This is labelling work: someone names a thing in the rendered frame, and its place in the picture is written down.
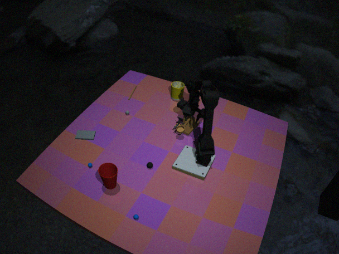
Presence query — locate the yellow cup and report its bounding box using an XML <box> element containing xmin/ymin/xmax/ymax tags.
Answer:
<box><xmin>171</xmin><ymin>81</ymin><xmax>185</xmax><ymax>100</ymax></box>

